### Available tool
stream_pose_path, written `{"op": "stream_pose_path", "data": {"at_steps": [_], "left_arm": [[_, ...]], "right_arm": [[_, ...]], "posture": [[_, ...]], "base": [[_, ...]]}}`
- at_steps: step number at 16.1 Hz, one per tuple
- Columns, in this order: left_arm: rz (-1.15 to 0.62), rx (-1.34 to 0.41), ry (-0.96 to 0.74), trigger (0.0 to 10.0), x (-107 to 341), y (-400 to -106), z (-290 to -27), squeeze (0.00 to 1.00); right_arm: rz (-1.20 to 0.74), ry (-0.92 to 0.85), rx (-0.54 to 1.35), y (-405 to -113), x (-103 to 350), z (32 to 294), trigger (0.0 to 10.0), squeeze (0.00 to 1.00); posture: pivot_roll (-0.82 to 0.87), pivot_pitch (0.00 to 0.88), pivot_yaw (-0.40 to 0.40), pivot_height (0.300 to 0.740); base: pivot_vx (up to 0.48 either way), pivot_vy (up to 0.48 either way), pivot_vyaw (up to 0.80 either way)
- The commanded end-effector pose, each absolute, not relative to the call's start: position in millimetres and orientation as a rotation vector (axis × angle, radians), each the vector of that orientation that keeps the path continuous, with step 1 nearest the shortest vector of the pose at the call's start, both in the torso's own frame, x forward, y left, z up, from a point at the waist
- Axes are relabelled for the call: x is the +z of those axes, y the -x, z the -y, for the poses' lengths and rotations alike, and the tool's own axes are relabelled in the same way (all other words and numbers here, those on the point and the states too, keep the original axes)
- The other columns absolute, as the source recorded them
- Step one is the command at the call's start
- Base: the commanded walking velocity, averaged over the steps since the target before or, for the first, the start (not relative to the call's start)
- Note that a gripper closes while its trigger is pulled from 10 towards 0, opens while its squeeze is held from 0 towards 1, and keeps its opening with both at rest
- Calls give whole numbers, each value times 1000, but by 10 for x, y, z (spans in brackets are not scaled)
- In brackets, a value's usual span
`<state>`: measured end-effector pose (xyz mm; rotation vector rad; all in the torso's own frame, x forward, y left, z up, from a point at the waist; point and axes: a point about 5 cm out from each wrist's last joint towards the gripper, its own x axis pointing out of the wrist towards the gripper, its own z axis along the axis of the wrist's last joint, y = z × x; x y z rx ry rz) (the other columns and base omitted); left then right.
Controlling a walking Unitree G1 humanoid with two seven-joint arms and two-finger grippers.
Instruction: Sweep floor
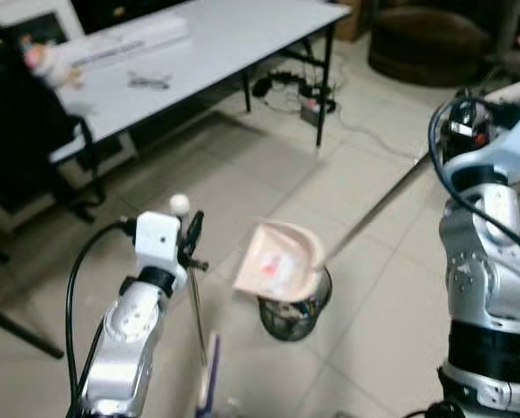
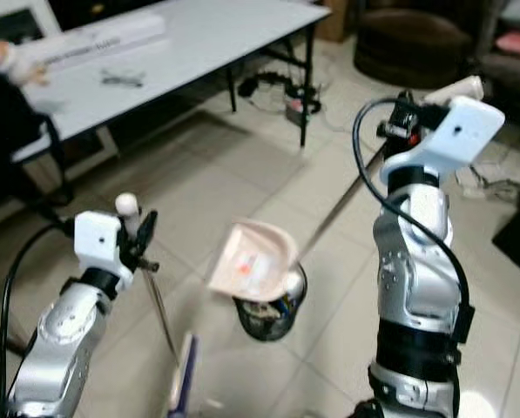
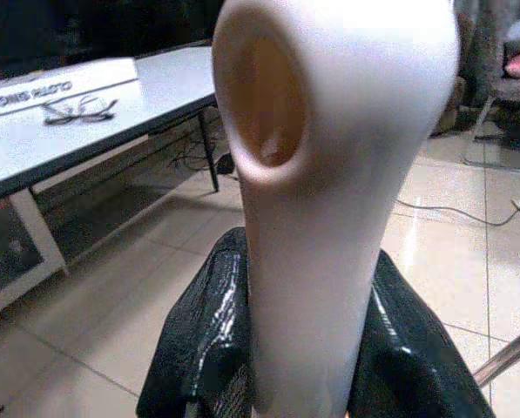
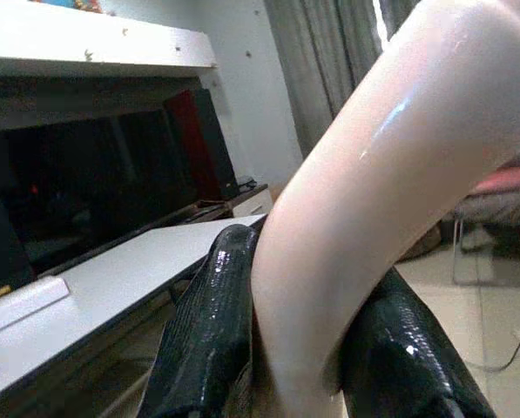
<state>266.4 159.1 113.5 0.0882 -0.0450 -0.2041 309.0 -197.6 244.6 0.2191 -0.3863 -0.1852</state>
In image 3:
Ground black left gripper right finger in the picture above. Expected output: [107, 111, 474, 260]
[349, 250, 496, 418]

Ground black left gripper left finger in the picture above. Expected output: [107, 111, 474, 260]
[135, 226, 260, 418]

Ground metal rod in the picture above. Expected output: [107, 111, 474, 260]
[475, 324, 520, 389]

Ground white low table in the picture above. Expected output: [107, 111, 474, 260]
[0, 41, 221, 326]

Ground black eyeglasses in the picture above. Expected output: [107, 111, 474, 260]
[43, 96, 119, 126]

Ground grey chair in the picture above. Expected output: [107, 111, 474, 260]
[472, 17, 520, 154]

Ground white printed paper sheet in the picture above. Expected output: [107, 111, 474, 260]
[0, 56, 139, 124]

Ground grey floor cable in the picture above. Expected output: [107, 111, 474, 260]
[395, 198, 520, 227]

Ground black tangled cables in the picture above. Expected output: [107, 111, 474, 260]
[170, 108, 234, 175]

